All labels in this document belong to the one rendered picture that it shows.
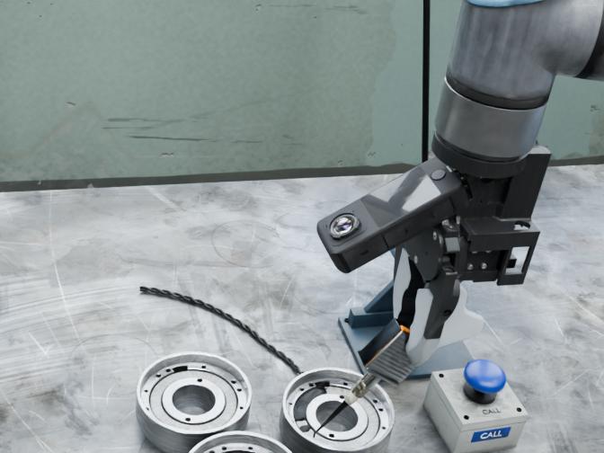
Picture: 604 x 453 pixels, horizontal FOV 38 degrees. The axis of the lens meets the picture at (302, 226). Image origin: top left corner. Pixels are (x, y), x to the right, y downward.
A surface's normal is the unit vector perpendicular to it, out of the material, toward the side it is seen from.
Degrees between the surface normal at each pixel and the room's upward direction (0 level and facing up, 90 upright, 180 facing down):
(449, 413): 90
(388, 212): 32
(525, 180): 90
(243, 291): 0
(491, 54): 90
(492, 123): 90
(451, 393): 0
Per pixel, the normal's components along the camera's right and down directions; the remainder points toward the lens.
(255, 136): 0.29, 0.56
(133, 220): 0.13, -0.82
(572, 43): -0.03, 0.62
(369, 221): -0.38, -0.66
